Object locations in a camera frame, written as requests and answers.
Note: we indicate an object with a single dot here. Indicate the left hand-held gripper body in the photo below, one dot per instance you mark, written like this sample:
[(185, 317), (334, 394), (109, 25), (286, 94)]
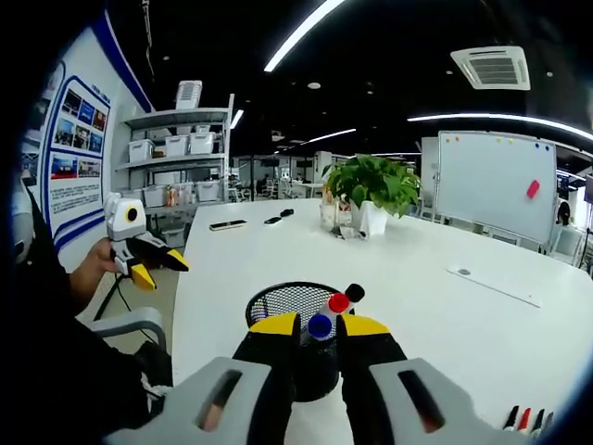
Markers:
[(122, 218)]

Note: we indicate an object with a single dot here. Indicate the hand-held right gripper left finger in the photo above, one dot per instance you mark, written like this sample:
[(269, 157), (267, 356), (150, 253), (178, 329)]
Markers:
[(218, 403)]

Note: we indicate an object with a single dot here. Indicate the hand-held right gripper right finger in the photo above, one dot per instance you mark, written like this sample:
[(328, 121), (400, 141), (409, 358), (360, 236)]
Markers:
[(407, 403)]

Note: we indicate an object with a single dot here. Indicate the blue cap whiteboard marker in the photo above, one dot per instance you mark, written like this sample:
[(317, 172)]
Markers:
[(319, 326)]

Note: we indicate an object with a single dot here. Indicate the red cap whiteboard marker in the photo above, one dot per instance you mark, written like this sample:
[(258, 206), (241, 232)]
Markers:
[(338, 302), (524, 418)]

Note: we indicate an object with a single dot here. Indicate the black mesh pen holder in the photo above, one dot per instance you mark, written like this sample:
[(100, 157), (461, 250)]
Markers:
[(287, 299)]

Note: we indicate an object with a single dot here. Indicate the white rolling whiteboard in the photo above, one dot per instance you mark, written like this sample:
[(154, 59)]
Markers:
[(495, 185)]

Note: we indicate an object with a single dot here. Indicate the red whiteboard eraser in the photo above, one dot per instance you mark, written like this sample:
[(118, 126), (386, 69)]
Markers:
[(533, 189)]

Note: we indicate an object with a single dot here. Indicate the person's left hand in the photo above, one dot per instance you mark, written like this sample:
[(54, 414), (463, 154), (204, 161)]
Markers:
[(102, 257)]

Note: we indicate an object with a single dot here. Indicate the grey chair armrest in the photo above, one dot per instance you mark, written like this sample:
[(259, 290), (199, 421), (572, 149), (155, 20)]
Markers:
[(134, 322)]

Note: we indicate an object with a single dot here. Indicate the black flat phone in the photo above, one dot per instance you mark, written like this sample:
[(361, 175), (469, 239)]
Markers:
[(228, 225)]

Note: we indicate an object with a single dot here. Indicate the grey metal shelf rack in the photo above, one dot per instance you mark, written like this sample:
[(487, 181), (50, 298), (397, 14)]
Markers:
[(180, 160)]

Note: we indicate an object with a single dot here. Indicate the row of white storage boxes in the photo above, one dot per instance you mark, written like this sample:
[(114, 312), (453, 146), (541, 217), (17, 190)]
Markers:
[(180, 144)]

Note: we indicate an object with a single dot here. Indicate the white worn device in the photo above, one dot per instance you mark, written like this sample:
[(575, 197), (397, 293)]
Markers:
[(23, 222)]

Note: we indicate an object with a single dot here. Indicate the small dark table item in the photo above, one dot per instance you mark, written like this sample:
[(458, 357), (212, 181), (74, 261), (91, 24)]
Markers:
[(272, 220), (287, 212)]

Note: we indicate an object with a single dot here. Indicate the person's black shirt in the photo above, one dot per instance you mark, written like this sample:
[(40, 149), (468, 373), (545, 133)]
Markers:
[(69, 380)]

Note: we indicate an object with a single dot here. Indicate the white ribbed device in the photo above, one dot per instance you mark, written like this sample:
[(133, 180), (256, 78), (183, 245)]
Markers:
[(189, 95)]

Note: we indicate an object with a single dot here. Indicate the short ceiling light strip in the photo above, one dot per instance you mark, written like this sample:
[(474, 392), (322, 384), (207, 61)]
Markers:
[(236, 119), (331, 136)]

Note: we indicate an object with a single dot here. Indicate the small black and white object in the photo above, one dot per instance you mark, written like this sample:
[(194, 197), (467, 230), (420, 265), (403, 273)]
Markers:
[(352, 233)]

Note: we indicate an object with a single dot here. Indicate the patterned white cup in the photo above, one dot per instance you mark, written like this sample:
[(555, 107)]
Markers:
[(343, 220)]

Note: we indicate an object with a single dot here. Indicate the green plant in white pot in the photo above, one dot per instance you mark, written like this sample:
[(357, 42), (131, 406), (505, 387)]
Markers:
[(370, 185)]

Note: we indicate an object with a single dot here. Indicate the long curved ceiling light strip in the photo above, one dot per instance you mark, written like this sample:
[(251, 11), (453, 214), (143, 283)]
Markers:
[(301, 34)]

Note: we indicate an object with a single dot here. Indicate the white ceiling air vent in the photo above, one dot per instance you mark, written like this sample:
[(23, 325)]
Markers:
[(491, 67)]

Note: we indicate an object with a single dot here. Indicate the blue and white wall poster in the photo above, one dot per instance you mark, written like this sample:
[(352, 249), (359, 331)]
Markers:
[(79, 194)]

